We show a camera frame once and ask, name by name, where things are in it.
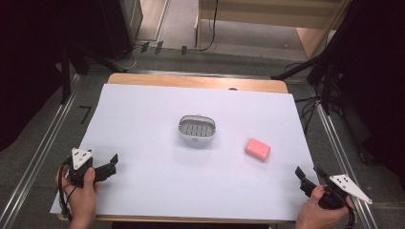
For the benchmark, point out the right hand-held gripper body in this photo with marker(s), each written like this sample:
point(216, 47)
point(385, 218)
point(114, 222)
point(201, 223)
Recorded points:
point(339, 192)

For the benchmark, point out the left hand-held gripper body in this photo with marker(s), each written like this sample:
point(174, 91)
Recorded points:
point(79, 165)

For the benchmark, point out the person's right hand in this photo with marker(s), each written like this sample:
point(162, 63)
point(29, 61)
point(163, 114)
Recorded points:
point(320, 213)

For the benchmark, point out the person's left hand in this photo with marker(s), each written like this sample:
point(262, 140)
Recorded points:
point(82, 200)

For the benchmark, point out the pink soap bar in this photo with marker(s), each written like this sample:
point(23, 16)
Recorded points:
point(258, 149)

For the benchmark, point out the white paper sheet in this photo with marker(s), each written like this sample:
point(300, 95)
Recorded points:
point(178, 178)

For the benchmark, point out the white grey soap dish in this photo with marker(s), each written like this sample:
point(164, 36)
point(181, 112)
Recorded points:
point(196, 129)

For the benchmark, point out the black metal stand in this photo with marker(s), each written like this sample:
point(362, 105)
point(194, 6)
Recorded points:
point(66, 76)

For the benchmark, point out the black tripod stand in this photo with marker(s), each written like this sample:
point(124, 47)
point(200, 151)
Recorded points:
point(302, 68)

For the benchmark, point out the black curtain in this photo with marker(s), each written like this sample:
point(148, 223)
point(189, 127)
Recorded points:
point(375, 79)
point(38, 47)

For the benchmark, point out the metal floor rail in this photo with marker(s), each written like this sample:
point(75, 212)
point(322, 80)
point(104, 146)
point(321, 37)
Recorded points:
point(38, 152)
point(342, 159)

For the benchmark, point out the light wooden furniture frame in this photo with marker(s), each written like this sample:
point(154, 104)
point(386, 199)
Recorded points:
point(264, 12)

